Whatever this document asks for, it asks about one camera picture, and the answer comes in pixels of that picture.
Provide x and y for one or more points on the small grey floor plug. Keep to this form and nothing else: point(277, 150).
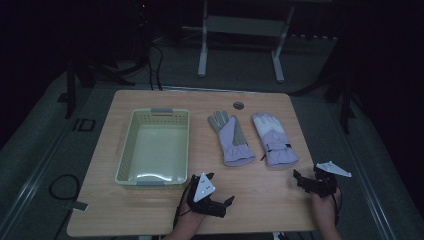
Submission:
point(80, 206)

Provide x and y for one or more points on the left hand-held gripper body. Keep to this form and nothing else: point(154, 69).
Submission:
point(204, 188)

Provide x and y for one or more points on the purple and white glove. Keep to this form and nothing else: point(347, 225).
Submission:
point(276, 143)

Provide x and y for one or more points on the dark metal stand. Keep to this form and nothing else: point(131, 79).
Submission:
point(345, 106)

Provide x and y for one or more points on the person's right hand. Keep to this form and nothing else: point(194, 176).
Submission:
point(325, 210)

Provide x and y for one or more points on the pale green plastic basket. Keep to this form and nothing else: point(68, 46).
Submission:
point(156, 150)

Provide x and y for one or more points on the person's left hand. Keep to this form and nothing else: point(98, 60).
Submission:
point(188, 221)

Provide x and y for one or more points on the purple glove with grey palm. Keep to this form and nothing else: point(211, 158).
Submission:
point(233, 150)

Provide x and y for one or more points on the white metal stand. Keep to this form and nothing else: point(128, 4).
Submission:
point(245, 26)

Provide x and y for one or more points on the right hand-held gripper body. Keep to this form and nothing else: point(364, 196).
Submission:
point(325, 185)

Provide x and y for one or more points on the black tripod stand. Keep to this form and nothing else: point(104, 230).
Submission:
point(70, 90)

